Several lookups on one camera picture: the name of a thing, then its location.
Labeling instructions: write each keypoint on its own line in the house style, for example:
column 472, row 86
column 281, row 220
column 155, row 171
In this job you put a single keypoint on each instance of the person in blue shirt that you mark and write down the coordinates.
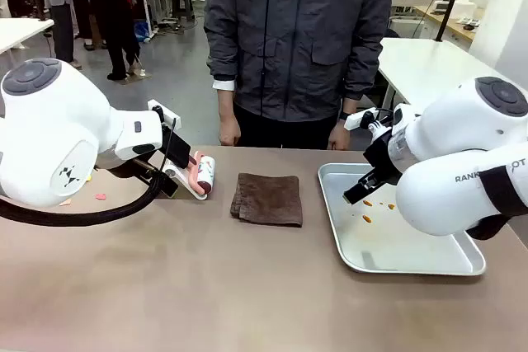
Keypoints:
column 111, row 6

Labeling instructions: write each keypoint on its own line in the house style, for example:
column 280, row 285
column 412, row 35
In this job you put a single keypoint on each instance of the wooden workbench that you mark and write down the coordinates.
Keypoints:
column 449, row 22

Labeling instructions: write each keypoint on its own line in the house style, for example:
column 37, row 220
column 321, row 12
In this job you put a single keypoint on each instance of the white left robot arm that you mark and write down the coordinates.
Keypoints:
column 49, row 121

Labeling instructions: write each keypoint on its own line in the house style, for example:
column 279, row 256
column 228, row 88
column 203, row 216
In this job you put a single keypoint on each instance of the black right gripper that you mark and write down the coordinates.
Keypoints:
column 383, row 156

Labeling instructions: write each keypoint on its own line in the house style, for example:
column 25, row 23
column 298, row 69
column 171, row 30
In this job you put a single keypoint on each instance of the large white table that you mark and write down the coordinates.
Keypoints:
column 433, row 67

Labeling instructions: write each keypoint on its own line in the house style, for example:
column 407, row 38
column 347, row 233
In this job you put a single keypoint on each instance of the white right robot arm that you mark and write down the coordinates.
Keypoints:
column 445, row 129

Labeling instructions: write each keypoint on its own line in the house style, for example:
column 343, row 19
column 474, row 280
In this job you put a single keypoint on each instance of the white tissue box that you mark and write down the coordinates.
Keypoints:
column 468, row 6

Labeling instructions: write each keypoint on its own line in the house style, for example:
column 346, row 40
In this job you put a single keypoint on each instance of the brown cloth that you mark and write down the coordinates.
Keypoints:
column 268, row 199

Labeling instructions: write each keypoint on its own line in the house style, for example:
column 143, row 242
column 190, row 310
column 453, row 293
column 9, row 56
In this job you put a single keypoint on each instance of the person's right forearm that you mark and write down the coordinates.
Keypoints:
column 226, row 102

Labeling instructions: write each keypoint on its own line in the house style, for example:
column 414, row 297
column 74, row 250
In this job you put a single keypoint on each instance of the orange paper scrap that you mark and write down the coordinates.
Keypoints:
column 65, row 203

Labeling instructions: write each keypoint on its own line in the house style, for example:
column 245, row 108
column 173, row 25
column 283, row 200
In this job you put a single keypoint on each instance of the white folded stand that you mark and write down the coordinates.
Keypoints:
column 174, row 171

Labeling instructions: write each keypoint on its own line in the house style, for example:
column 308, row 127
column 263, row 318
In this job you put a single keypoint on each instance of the blue bag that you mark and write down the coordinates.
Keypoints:
column 141, row 30

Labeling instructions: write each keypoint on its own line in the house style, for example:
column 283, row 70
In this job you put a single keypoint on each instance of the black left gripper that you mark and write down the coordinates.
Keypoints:
column 177, row 149

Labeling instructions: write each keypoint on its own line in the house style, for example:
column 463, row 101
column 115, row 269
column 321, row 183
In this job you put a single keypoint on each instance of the black wrist watch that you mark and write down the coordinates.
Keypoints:
column 343, row 115

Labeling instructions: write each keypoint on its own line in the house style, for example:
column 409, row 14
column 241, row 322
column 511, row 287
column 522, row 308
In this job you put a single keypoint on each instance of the pink lint roller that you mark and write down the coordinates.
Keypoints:
column 206, row 175

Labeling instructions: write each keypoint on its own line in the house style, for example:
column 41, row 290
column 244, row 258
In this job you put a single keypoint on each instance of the black trousers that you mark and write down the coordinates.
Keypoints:
column 280, row 133

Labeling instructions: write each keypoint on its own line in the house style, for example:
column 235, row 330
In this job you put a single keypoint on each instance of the metal tray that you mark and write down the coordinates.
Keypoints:
column 371, row 245

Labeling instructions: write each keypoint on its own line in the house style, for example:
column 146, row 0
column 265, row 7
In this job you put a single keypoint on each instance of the person's left forearm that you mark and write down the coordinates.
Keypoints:
column 350, row 105

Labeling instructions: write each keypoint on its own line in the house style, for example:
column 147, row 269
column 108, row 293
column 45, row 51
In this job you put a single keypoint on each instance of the small white table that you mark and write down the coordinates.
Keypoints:
column 20, row 32

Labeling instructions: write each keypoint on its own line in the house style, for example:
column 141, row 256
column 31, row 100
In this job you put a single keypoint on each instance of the pink paper scrap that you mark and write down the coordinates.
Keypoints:
column 101, row 196

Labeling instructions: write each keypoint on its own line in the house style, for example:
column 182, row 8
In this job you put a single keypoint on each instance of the person's left hand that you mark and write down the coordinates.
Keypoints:
column 339, row 137

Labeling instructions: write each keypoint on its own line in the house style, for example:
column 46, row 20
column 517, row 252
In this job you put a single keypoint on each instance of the person in grey jacket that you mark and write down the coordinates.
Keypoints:
column 297, row 38

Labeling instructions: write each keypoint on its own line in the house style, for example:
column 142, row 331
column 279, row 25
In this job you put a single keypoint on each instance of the person's right hand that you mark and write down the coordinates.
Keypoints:
column 229, row 133

